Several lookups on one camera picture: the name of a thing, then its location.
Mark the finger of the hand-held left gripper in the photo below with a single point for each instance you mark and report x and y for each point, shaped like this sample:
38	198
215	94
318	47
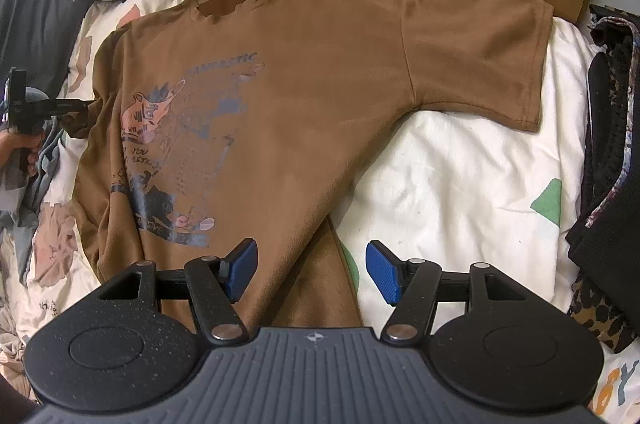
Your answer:
72	105

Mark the black garment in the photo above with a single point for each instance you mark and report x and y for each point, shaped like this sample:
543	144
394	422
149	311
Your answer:
607	114

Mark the cream bear-print bed sheet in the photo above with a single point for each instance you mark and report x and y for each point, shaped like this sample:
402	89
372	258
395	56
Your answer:
465	184

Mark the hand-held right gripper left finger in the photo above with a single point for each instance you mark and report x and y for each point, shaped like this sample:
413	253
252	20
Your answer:
242	266

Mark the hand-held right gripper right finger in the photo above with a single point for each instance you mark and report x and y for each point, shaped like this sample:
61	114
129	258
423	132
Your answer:
385	271

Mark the brown printed t-shirt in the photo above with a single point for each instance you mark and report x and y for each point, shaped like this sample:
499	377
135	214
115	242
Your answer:
310	79

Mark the dark grey pillow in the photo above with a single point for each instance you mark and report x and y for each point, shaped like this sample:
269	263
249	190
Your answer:
35	19

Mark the leopard print cloth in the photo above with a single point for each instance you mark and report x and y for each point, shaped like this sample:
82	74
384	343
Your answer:
600	314

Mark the person's left hand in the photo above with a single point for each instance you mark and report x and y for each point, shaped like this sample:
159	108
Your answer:
12	146

